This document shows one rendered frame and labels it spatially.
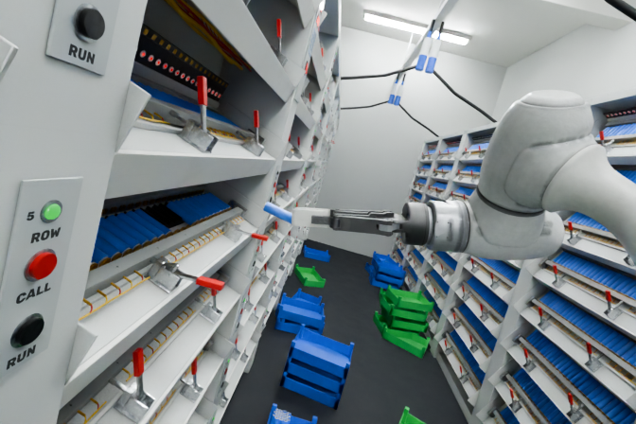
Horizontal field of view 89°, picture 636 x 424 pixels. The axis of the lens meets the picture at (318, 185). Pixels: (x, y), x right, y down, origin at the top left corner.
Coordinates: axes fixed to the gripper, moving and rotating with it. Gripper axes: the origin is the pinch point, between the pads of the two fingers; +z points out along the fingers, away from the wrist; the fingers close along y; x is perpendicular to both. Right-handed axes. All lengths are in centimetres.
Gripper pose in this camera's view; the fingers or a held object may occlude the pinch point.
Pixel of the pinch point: (311, 217)
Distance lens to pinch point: 59.1
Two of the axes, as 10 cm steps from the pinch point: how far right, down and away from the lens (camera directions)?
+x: -0.5, 10.0, 0.6
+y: -0.9, 0.5, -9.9
